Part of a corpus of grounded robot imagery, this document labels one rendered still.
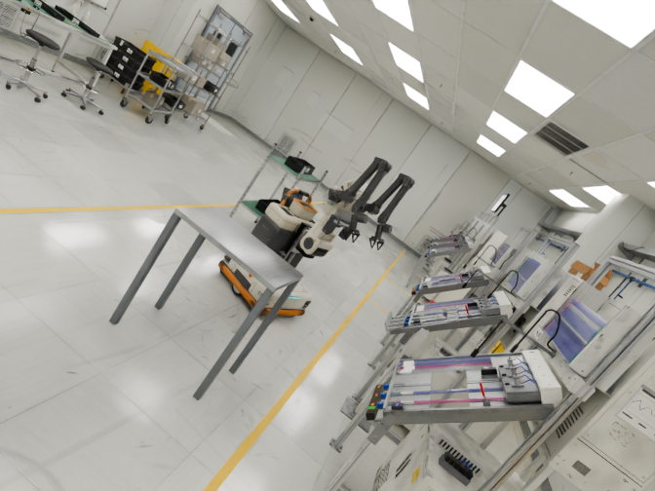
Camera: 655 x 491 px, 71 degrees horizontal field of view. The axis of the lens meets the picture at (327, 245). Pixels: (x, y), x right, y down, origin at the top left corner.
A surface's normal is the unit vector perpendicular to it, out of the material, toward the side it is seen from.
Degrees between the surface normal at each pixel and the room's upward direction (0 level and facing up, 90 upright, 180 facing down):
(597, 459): 90
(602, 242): 90
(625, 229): 90
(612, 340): 90
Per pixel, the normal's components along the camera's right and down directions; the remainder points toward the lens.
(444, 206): -0.25, 0.10
